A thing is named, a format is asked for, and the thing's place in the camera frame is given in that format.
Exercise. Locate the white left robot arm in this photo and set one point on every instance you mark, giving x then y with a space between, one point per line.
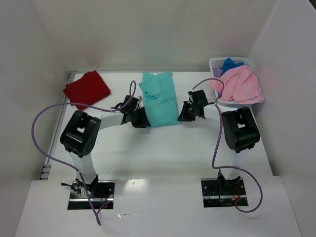
80 135

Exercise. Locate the blue t shirt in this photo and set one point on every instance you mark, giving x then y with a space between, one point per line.
230 64

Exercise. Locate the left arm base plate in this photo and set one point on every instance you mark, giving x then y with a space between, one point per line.
103 197

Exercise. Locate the white plastic laundry basket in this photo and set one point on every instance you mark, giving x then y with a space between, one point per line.
218 62

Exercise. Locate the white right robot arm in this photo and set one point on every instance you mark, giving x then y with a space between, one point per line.
238 128

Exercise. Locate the purple t shirt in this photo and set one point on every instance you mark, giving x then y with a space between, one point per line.
217 71

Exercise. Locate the pink t shirt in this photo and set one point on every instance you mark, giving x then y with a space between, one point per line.
239 84

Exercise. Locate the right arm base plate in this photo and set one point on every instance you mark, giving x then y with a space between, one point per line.
214 196

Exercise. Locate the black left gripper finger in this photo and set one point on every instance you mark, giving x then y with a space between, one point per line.
140 124
144 120

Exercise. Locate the red folded t shirt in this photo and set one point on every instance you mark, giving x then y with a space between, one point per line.
89 89

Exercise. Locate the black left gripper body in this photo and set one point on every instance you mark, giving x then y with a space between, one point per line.
142 117

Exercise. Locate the teal t shirt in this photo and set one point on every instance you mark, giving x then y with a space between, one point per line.
159 98

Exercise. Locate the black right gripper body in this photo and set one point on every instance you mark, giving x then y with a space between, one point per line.
186 111

